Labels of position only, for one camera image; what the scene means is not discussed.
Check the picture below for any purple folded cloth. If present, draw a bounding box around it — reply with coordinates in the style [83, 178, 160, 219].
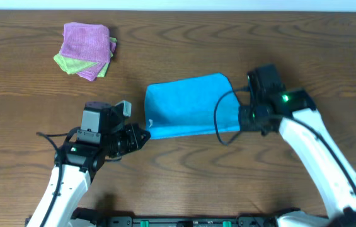
[76, 40, 117, 83]
[60, 22, 110, 62]

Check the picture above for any right black cable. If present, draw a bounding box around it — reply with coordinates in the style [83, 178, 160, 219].
[213, 87, 251, 146]

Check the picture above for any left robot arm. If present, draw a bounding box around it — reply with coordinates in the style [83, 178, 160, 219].
[26, 100, 151, 226]

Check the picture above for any top purple folded cloth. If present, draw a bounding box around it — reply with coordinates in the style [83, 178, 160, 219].
[60, 22, 110, 62]

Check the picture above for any lower green folded cloth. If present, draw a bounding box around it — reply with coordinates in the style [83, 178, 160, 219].
[97, 37, 117, 78]

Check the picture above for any blue cloth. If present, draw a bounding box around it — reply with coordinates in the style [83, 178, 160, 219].
[144, 73, 240, 139]

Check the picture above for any green folded cloth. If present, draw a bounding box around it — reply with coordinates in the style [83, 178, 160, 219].
[97, 37, 117, 78]
[54, 53, 97, 74]

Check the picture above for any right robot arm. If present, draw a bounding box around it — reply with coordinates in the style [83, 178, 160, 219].
[239, 64, 356, 226]

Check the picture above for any bottom purple folded cloth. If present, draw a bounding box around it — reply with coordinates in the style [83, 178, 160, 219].
[76, 40, 117, 83]

